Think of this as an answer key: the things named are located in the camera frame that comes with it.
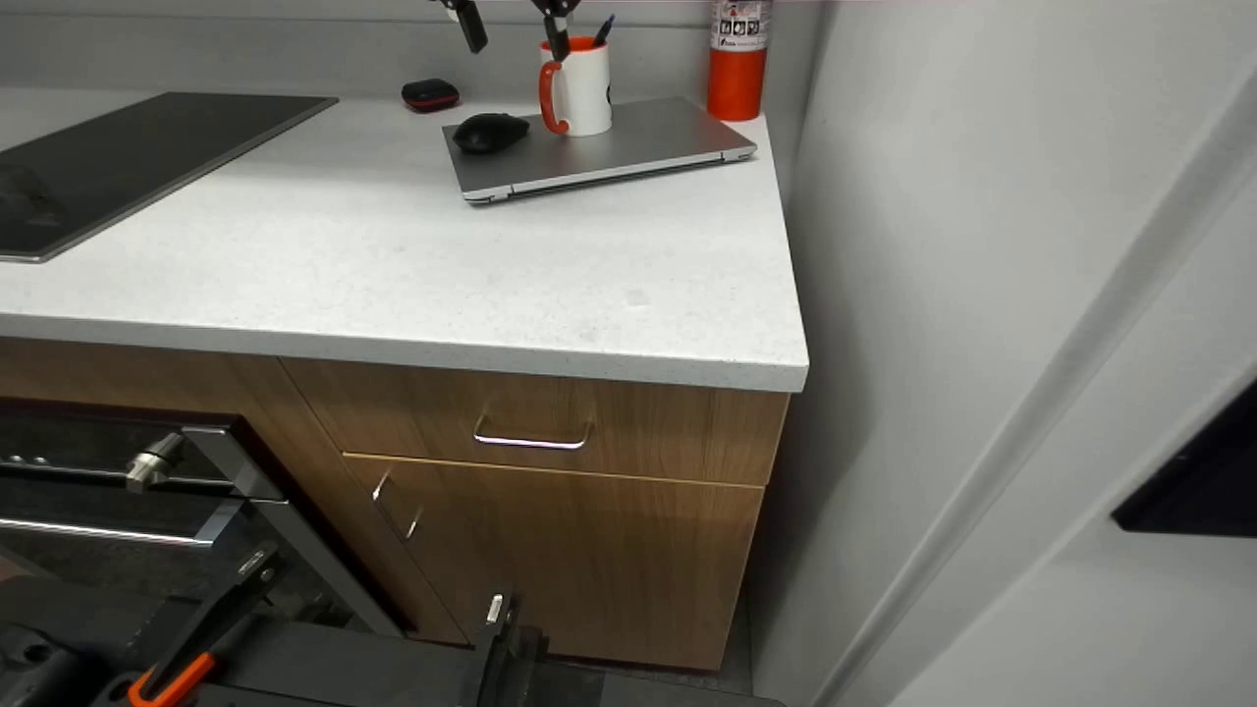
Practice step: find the black wall panel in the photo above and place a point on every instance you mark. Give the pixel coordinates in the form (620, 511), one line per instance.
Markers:
(1204, 483)

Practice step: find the silver clamp screw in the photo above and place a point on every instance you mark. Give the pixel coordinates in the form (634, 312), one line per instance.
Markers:
(151, 460)

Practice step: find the black glass cooktop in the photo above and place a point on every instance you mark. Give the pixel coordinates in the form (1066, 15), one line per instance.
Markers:
(133, 163)

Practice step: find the black metal frame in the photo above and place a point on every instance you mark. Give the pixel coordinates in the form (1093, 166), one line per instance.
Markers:
(248, 491)

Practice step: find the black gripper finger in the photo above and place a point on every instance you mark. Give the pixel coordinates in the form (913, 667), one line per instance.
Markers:
(465, 26)
(554, 26)

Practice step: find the dark blue pen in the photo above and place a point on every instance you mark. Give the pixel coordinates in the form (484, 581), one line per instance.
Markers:
(602, 30)

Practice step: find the black computer mouse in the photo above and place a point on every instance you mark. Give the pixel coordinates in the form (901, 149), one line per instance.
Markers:
(492, 129)

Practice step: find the orange and white bottle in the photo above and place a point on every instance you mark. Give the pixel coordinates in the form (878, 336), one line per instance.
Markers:
(737, 81)

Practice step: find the closed grey laptop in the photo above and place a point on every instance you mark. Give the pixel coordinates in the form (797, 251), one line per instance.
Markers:
(629, 138)

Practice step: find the small black case red rim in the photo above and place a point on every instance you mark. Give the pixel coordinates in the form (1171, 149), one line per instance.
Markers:
(431, 95)

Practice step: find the kitchen base cabinet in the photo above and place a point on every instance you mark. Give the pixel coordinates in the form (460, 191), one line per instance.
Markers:
(590, 563)

